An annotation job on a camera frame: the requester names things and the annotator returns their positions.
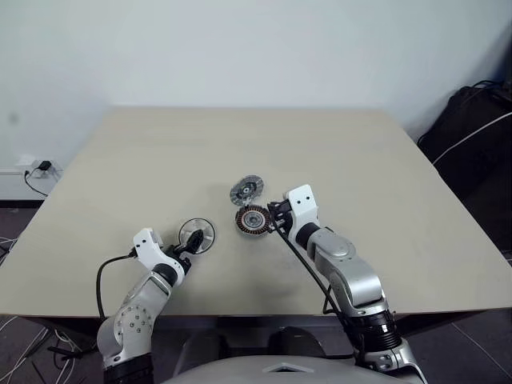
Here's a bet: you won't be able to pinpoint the spoked metal rotor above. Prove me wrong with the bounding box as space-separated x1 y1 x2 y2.
230 174 266 207

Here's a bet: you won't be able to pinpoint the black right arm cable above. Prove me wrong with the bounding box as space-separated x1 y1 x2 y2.
274 227 367 365

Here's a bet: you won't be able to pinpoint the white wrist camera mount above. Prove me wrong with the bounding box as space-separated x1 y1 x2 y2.
133 227 189 281
286 184 322 242

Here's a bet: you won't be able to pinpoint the thin black cable on bag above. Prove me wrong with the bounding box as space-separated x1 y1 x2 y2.
473 79 512 95

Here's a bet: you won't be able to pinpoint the round shiny motor lid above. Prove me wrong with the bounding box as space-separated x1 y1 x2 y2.
178 218 218 255

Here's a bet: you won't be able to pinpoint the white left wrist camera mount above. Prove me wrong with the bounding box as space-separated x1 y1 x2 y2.
133 227 189 281

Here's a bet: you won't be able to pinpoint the black power cable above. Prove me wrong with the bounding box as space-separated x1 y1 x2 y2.
23 169 50 198

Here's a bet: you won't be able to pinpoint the silver robot torso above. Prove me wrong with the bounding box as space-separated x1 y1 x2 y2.
158 354 401 384

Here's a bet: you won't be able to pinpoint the white cable on bag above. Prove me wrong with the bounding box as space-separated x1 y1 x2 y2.
433 111 512 166

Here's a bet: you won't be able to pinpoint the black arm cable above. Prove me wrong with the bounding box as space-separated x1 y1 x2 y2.
274 227 367 365
95 250 139 321

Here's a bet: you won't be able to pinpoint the black bag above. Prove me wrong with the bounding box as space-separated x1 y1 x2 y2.
417 84 512 254

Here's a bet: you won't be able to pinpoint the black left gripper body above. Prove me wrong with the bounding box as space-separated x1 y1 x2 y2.
162 242 192 268

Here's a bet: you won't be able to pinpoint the motor housing with copper windings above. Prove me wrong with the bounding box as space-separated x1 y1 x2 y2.
234 203 270 239

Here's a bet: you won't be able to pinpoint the dark rounded shape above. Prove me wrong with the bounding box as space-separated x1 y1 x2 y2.
266 326 326 358

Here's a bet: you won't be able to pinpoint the dark table frame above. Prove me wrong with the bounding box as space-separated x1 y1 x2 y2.
383 306 512 335

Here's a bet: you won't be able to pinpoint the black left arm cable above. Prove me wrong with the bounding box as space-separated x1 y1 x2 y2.
95 250 139 321

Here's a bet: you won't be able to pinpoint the white floor cables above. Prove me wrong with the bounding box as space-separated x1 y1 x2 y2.
0 235 83 375

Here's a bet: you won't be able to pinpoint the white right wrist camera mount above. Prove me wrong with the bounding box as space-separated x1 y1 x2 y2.
286 184 322 242

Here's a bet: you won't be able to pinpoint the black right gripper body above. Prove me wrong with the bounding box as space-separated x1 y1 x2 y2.
266 198 295 236

